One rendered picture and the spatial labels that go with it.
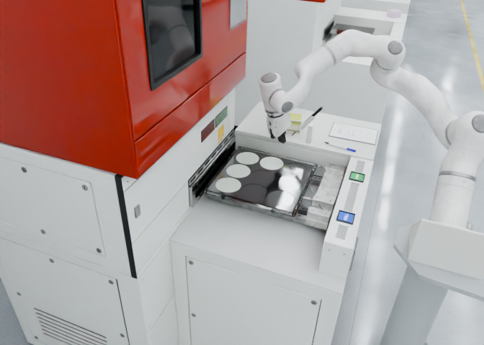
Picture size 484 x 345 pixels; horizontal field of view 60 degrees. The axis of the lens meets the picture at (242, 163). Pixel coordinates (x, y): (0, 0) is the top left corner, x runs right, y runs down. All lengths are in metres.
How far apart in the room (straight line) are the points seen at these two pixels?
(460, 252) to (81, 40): 1.29
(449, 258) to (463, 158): 0.34
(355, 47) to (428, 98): 0.33
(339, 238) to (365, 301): 1.17
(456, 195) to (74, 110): 1.23
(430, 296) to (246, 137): 0.98
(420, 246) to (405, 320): 0.41
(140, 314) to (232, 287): 0.33
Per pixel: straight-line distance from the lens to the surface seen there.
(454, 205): 1.59
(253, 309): 1.61
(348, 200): 1.55
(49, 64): 1.14
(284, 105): 1.53
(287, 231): 1.58
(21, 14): 1.15
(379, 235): 2.93
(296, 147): 1.84
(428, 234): 1.52
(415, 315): 1.82
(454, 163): 1.62
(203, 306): 1.73
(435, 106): 1.67
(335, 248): 1.37
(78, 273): 1.61
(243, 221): 1.61
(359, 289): 2.57
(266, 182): 1.68
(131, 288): 1.49
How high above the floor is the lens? 1.88
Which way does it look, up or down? 33 degrees down
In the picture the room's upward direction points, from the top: 2 degrees clockwise
